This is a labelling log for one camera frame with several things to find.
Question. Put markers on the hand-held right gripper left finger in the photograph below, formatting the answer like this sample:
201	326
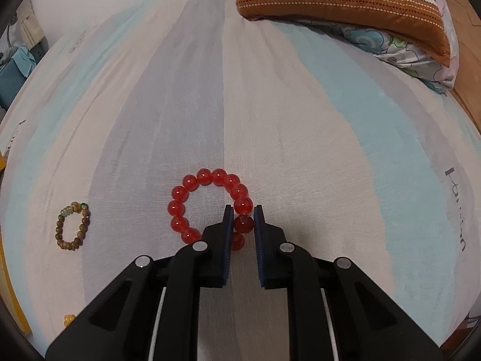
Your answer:
226	233

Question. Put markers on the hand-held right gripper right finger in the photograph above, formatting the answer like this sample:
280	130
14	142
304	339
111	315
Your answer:
258	240

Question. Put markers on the bed with striped sheet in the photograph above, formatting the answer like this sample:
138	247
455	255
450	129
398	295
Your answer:
263	120

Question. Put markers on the floral pillow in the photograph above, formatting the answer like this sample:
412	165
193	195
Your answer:
398	54

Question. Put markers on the striped pillow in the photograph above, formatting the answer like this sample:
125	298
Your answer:
338	7

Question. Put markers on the blue suitcase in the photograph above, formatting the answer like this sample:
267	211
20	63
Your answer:
11	82

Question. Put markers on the light blue towel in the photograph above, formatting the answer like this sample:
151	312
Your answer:
22	62

